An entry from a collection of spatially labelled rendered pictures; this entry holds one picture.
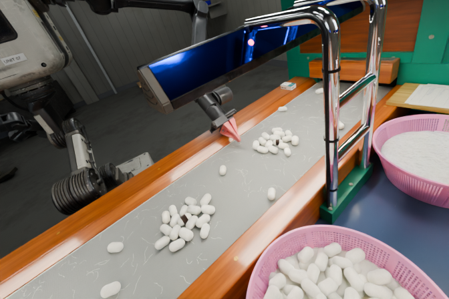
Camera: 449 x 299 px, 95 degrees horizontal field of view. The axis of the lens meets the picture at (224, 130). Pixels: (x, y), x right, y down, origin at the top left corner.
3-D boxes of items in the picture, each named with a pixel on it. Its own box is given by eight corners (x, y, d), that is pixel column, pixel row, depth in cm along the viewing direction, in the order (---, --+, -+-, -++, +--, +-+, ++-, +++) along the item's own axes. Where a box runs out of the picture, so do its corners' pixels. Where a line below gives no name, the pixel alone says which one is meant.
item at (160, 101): (148, 107, 36) (127, 67, 33) (336, 15, 63) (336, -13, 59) (165, 117, 30) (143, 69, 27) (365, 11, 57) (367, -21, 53)
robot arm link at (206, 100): (194, 104, 76) (197, 94, 71) (209, 97, 79) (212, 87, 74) (206, 118, 74) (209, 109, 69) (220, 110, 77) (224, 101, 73)
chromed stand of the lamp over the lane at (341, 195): (268, 185, 61) (232, 23, 39) (309, 149, 70) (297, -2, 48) (332, 225, 47) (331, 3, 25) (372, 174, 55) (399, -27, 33)
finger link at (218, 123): (248, 133, 68) (230, 112, 70) (231, 144, 64) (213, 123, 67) (242, 141, 73) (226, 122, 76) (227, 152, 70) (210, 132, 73)
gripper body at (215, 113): (238, 111, 71) (224, 97, 73) (214, 126, 67) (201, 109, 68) (234, 121, 76) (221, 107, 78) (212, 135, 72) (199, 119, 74)
